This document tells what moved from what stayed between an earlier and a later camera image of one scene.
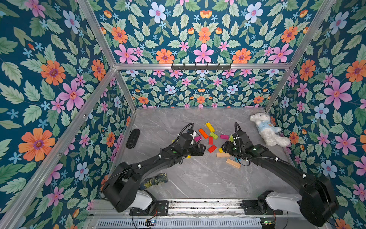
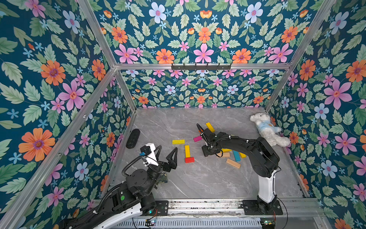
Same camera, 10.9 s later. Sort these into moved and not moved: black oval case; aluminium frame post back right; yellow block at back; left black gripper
Moved: left black gripper
Not moved: yellow block at back; aluminium frame post back right; black oval case
